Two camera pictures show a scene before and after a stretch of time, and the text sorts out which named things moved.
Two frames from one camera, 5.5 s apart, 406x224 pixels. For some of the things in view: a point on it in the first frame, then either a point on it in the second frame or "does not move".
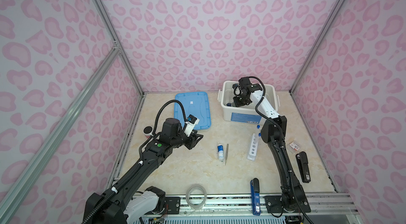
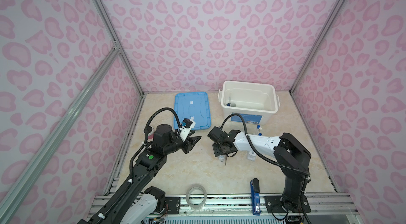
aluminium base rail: (322, 203) does not move
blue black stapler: (255, 196) does not move
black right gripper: (237, 103) → (216, 152)
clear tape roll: (193, 206) does not move
